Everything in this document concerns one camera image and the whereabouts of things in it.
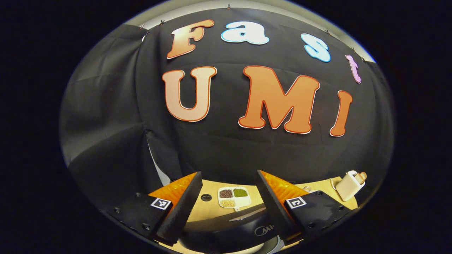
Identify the black backdrop cloth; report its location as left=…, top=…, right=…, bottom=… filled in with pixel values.
left=59, top=8, right=395, bottom=212

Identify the white divided grain dish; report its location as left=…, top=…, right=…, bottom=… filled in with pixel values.
left=217, top=186, right=252, bottom=212

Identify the white chopstick holder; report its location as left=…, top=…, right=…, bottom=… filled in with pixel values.
left=330, top=170, right=365, bottom=202

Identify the black rice cooker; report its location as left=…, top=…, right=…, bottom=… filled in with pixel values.
left=178, top=203, right=284, bottom=254

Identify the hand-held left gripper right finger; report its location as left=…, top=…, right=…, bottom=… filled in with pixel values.
left=256, top=170, right=353, bottom=247

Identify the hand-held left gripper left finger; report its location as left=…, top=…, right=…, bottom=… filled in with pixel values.
left=102, top=171, right=203, bottom=247

